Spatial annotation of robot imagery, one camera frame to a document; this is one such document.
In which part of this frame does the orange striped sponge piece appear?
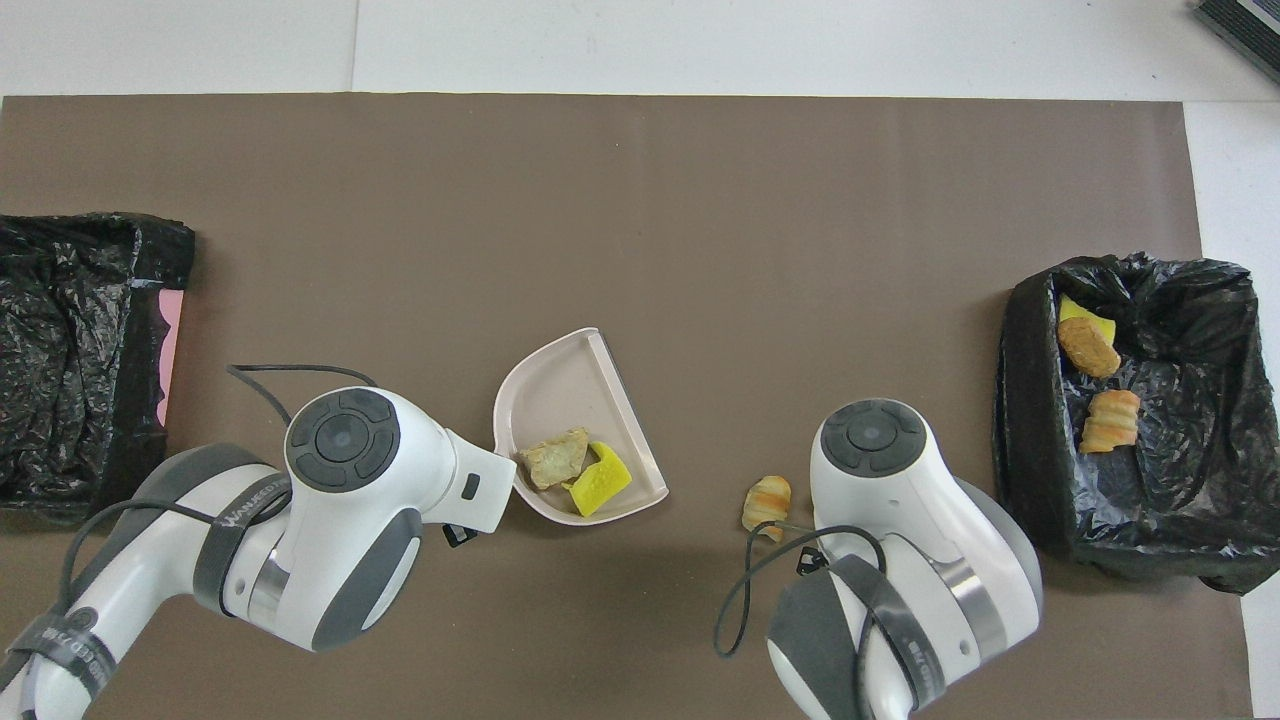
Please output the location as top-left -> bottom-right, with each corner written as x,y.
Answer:
1079,389 -> 1142,454
741,475 -> 793,544

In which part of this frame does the pale beige sponge chunk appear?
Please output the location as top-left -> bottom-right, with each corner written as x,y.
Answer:
516,428 -> 592,492

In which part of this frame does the notched yellow sponge piece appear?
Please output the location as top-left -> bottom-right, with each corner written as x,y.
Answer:
567,441 -> 634,518

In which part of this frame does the beige plastic dustpan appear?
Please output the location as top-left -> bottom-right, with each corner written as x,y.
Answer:
492,327 -> 670,527

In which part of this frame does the round brown sponge chunk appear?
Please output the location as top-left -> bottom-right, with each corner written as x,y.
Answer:
1058,317 -> 1122,379

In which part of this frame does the small yellow sponge piece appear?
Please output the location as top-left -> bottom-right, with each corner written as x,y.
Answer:
1058,294 -> 1117,346

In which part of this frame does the bin lined with black bag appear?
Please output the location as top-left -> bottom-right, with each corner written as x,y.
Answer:
992,252 -> 1280,595

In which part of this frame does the pink bin with black bag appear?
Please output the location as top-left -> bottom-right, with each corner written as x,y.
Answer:
0,211 -> 197,525

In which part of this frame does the brown table mat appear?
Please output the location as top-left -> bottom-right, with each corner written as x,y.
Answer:
0,93 -> 1256,720

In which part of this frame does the dark grey ribbed device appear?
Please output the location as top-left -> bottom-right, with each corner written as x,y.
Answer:
1193,0 -> 1280,86

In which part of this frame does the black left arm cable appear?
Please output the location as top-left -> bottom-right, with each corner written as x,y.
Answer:
55,364 -> 379,616

